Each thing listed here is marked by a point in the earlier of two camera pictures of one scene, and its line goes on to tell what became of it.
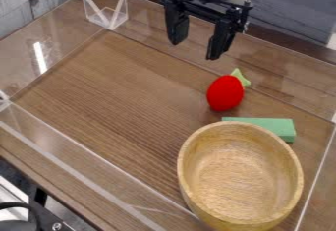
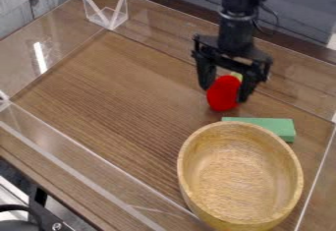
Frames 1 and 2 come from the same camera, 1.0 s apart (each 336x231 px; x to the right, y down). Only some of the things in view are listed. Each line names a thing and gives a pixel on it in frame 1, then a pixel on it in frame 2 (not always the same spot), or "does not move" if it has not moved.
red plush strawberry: x=226 y=90 does not move
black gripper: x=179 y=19 to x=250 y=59
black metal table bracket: x=42 y=219 does not move
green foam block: x=282 y=126 does not move
